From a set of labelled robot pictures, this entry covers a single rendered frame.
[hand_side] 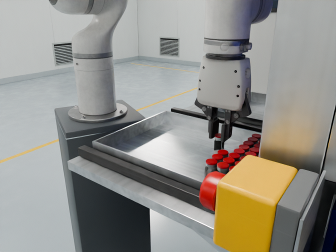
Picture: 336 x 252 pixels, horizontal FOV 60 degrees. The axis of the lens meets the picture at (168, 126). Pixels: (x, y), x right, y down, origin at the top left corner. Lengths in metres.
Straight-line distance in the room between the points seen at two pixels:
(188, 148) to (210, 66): 0.20
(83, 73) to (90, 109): 0.11
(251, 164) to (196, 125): 0.48
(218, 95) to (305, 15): 0.31
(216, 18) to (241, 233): 0.37
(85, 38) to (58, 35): 5.49
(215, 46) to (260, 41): 0.85
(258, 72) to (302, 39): 1.10
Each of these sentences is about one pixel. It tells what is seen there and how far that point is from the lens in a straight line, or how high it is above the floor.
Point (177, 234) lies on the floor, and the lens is 1.75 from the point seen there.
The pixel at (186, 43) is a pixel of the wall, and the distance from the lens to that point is 7.02.
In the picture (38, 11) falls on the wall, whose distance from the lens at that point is 6.18.
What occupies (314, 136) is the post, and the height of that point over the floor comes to 1.06.
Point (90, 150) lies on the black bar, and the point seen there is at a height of 0.90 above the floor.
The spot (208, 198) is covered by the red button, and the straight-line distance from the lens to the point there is 0.30.
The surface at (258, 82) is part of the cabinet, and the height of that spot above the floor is 0.87.
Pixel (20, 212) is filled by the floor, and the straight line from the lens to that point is 2.12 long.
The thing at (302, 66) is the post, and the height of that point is 1.12.
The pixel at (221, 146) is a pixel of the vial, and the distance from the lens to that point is 0.63.
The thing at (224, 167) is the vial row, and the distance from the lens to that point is 0.50.
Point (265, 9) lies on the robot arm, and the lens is 0.62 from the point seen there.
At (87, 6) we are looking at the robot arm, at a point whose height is 1.18.
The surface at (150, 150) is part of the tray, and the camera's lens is 0.66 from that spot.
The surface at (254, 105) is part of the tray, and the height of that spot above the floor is 0.88.
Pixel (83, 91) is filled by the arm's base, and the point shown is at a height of 0.95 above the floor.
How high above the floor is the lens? 1.17
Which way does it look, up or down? 21 degrees down
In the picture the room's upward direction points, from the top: straight up
